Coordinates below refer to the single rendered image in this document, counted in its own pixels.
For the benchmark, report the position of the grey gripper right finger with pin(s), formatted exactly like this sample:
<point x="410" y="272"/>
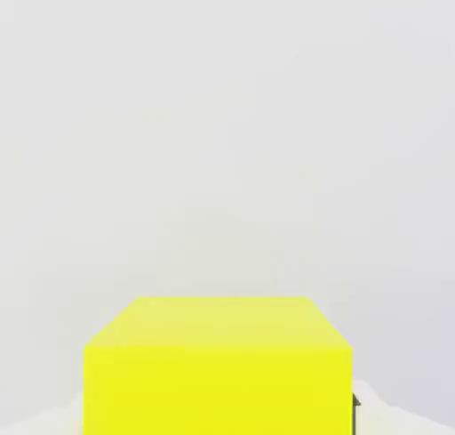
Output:
<point x="387" y="413"/>

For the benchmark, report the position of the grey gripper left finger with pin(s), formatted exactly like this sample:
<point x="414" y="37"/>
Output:
<point x="53" y="420"/>

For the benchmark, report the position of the small yellow cube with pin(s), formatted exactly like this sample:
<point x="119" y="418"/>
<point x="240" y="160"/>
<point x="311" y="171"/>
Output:
<point x="217" y="378"/>

